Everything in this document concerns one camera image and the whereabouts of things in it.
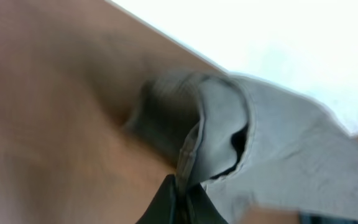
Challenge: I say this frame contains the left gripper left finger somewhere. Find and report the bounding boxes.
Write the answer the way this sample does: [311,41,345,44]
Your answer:
[136,174,177,224]

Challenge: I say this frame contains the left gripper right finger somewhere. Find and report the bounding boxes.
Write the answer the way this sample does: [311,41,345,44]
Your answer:
[185,184,227,224]

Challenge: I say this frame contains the grey shorts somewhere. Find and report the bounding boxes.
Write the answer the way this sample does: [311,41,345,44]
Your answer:
[126,72,358,223]

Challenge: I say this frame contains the blue denim garment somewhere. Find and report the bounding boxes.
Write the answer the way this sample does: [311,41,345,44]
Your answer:
[299,213,358,224]

